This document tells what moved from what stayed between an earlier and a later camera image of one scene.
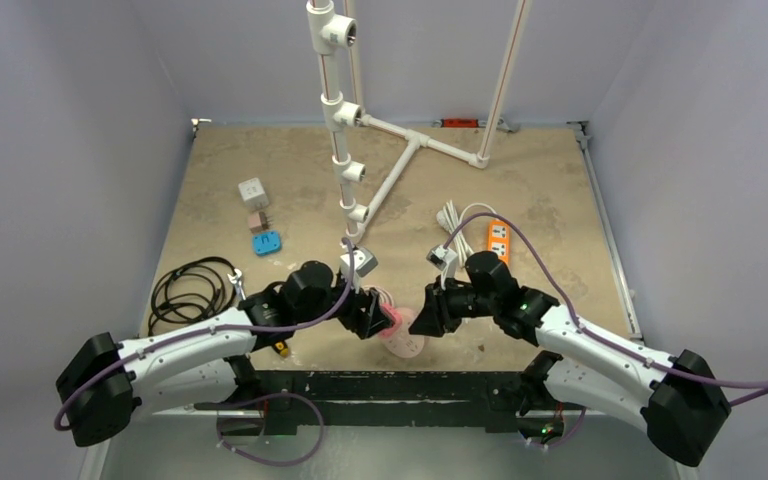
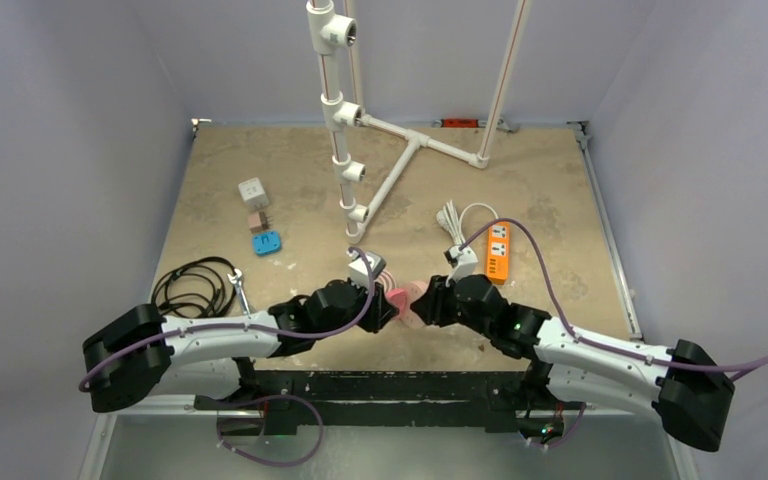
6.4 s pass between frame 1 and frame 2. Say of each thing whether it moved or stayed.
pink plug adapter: moved
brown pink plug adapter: stayed
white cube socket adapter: stayed
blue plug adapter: stayed
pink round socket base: moved
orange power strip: stayed
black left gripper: stayed
